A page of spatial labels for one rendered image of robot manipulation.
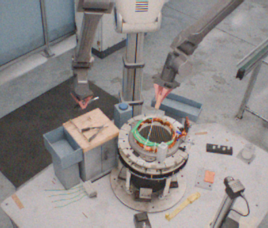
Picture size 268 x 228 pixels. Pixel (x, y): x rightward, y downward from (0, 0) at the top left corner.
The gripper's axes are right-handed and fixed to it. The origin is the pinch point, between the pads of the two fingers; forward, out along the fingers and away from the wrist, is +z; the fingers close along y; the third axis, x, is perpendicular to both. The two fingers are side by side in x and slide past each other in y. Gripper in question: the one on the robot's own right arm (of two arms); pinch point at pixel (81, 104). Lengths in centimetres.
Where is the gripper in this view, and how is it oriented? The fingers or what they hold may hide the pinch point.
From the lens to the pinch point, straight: 154.4
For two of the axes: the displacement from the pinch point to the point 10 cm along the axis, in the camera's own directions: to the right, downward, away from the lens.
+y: 6.2, 5.8, -5.3
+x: 7.8, -4.1, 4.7
